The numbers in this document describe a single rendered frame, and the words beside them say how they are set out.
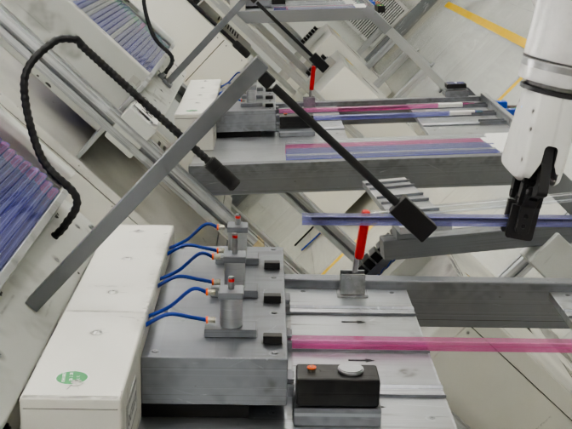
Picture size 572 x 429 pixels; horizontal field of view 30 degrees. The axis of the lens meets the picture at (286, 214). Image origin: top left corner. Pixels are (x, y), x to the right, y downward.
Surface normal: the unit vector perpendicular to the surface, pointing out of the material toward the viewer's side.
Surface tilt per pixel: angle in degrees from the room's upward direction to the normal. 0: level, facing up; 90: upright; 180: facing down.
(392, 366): 47
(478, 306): 90
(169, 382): 90
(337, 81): 90
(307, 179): 90
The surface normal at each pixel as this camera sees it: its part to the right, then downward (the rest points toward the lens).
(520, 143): -0.98, -0.18
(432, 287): 0.01, 0.27
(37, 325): 0.69, -0.70
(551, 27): -0.64, 0.08
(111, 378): 0.02, -0.96
